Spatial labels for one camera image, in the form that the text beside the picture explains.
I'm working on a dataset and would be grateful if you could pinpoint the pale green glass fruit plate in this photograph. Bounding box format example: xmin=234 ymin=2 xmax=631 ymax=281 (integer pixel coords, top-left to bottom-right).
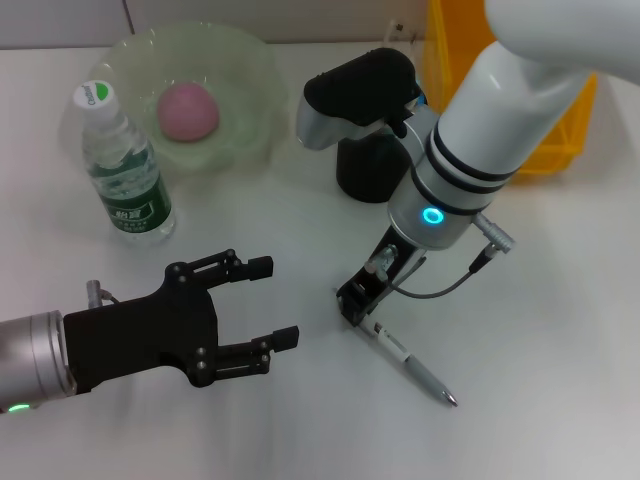
xmin=59 ymin=19 xmax=291 ymax=194

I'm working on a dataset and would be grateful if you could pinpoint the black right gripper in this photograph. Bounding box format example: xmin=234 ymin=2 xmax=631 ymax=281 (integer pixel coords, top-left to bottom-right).
xmin=336 ymin=226 xmax=429 ymax=330

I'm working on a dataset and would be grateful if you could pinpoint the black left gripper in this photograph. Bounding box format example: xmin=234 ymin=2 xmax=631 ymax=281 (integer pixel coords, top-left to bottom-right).
xmin=63 ymin=248 xmax=300 ymax=396

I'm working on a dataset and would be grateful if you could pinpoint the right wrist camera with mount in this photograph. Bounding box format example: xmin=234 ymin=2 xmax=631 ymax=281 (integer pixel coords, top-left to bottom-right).
xmin=295 ymin=47 xmax=426 ymax=151

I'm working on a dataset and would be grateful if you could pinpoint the clear water bottle green label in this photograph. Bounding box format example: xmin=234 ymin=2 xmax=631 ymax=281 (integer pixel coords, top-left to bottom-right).
xmin=71 ymin=79 xmax=177 ymax=247

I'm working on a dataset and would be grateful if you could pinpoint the grey retractable pen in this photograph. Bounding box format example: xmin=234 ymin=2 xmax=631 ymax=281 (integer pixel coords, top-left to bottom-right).
xmin=357 ymin=314 xmax=459 ymax=409

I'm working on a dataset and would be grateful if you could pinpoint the black mesh pen cup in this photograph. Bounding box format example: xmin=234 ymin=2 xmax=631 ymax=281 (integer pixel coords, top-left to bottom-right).
xmin=335 ymin=132 xmax=412 ymax=204

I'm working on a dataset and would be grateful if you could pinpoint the pink peach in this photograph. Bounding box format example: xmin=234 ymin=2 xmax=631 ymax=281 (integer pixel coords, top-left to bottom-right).
xmin=156 ymin=83 xmax=220 ymax=144

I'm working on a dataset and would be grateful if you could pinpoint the yellow plastic storage bin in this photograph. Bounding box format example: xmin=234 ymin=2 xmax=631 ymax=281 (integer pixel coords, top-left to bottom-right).
xmin=422 ymin=0 xmax=599 ymax=187

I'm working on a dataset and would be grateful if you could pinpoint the right gripper cable with connector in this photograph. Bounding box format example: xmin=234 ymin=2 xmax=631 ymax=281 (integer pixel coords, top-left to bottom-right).
xmin=366 ymin=212 xmax=517 ymax=299

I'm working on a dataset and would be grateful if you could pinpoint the clear plastic ruler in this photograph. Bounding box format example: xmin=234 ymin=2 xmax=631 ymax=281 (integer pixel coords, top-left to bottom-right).
xmin=383 ymin=18 xmax=420 ymax=54

